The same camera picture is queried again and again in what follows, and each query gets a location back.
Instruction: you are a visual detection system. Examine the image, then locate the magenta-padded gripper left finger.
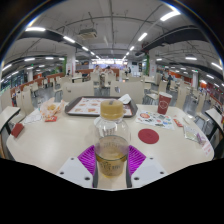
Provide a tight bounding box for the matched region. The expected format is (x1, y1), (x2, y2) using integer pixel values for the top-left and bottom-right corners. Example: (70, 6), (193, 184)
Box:
(56, 144), (99, 189)

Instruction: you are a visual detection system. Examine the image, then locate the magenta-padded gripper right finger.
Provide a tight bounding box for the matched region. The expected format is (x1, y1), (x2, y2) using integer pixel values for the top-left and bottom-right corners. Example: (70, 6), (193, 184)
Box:
(125, 144), (168, 189)

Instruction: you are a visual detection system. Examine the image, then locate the clear bottle with yellow drink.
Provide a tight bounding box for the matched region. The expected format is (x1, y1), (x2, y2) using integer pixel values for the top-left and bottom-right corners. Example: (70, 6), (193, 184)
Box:
(93, 99), (132, 178)

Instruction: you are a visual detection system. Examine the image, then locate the flat round red coaster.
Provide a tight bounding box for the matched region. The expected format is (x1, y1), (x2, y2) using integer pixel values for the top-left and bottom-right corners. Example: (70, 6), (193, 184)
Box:
(137, 128), (160, 145)

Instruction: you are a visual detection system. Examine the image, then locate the colourful sticker sheet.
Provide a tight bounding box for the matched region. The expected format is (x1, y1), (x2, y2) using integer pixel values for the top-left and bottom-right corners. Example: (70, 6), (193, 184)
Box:
(134, 109), (175, 131)

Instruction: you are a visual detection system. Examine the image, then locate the dark tray with paper liner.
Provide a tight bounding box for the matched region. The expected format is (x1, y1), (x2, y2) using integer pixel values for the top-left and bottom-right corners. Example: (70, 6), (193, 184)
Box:
(64, 95), (139, 118)

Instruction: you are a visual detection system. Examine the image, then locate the red sauce packet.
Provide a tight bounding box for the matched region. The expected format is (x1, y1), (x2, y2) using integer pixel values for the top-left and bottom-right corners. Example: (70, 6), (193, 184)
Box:
(44, 115), (58, 123)

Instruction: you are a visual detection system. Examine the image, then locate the small red snack packet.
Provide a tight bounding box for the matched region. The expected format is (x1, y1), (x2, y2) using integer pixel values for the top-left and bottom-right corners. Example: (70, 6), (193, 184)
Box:
(172, 118), (184, 128)

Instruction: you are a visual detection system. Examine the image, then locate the white paper napkin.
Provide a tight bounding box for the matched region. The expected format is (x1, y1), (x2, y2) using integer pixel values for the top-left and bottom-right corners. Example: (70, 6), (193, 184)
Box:
(118, 93), (133, 105)

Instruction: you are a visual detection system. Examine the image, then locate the red paper drink cup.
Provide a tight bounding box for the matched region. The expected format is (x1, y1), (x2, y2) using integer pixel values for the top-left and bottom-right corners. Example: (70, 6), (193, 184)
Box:
(156, 91), (173, 116)

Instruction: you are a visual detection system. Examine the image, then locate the crumpled food wrapper bag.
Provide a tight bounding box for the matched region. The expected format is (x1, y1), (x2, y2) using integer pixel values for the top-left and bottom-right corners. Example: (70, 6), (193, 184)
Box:
(39, 97), (68, 119)

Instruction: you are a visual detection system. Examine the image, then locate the small white packet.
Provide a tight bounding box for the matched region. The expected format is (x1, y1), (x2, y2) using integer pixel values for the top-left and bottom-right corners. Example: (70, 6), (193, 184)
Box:
(181, 115), (194, 125)

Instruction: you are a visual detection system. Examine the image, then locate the beige chair with round hole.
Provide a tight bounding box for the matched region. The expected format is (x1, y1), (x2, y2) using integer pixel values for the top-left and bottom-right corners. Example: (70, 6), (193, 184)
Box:
(61, 81), (95, 103)
(109, 80), (145, 104)

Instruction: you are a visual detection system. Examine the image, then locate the red carton box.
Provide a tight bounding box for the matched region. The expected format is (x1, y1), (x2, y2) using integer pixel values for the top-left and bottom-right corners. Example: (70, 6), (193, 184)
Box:
(10, 122), (25, 139)

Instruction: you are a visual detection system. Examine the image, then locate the group of beige chairs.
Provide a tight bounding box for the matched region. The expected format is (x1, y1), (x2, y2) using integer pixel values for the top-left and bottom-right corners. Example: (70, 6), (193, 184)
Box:
(0, 71), (224, 124)

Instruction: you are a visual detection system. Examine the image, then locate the person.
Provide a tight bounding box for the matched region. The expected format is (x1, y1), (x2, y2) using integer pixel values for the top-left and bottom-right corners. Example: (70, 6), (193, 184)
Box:
(92, 64), (102, 75)
(103, 65), (114, 75)
(166, 74), (175, 88)

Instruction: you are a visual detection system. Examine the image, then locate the white side table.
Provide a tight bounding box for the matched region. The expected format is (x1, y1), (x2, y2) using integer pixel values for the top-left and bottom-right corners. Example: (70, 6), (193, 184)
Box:
(0, 105), (22, 134)
(204, 108), (224, 134)

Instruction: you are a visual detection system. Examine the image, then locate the group of ceiling lights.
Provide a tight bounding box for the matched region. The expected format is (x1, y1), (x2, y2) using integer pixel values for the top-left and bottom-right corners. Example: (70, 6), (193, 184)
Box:
(1, 9), (224, 81)

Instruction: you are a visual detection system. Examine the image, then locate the ceiling air conditioner unit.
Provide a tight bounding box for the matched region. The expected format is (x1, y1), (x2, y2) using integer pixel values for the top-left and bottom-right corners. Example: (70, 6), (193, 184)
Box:
(78, 28), (99, 39)

